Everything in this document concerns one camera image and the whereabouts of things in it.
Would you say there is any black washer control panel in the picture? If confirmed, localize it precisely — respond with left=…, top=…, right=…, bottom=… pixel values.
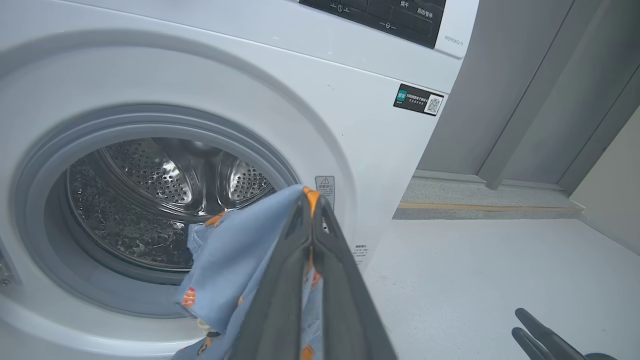
left=299, top=0, right=447, bottom=50

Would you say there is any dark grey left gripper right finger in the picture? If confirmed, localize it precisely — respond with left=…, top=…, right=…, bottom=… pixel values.
left=312, top=195, right=399, bottom=360

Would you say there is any white washing machine body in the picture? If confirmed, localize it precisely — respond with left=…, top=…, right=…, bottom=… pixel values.
left=0, top=0, right=480, bottom=360

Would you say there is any blue bear print garment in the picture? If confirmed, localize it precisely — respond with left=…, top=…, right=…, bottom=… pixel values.
left=172, top=185, right=326, bottom=360

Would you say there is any triangle warning sticker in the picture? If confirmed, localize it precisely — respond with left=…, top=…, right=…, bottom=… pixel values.
left=315, top=175, right=336, bottom=211

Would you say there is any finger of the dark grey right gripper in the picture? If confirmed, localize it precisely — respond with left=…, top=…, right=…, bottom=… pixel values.
left=515, top=308, right=588, bottom=360
left=511, top=327, right=553, bottom=360

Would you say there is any grey rubber door gasket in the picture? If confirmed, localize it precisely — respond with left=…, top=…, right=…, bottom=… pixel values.
left=12, top=105, right=301, bottom=318

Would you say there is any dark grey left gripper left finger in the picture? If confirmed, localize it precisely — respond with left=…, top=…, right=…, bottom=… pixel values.
left=230, top=192, right=314, bottom=360

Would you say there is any stainless steel washer drum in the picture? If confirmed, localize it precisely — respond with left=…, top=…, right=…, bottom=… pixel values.
left=65, top=137, right=278, bottom=271

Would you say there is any black QR code sticker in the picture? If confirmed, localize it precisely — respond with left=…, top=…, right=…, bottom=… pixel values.
left=393, top=83, right=445, bottom=117

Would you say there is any wide grey metal pillar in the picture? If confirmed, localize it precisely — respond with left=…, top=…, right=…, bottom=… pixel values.
left=477, top=0, right=619, bottom=191

